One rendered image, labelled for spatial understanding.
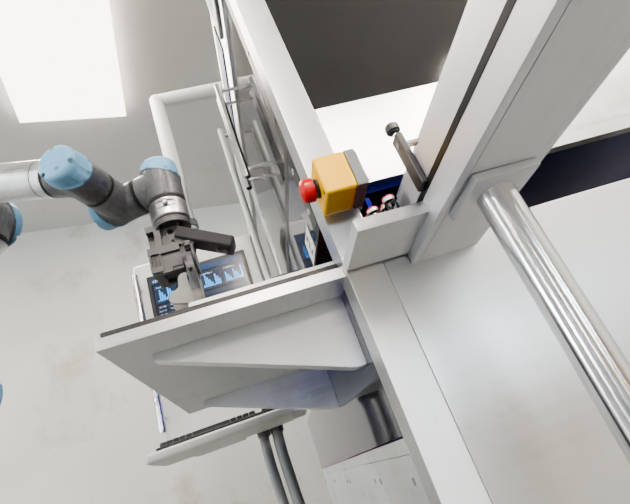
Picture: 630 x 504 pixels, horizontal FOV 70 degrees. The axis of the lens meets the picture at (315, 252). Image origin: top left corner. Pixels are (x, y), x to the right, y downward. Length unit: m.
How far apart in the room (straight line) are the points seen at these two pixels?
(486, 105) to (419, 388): 0.40
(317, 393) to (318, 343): 0.50
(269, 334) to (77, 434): 3.01
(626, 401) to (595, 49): 0.34
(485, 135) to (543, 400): 0.42
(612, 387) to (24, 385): 3.68
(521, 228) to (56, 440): 3.48
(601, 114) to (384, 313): 0.64
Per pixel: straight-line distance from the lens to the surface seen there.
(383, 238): 0.67
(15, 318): 4.09
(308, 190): 0.72
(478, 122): 0.52
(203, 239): 0.89
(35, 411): 3.83
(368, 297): 0.73
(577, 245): 0.90
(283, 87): 0.98
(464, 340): 0.74
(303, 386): 1.29
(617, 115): 1.15
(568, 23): 0.46
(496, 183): 0.60
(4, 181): 1.03
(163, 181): 0.96
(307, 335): 0.80
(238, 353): 0.80
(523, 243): 0.58
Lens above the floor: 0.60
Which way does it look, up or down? 24 degrees up
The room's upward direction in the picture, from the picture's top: 21 degrees counter-clockwise
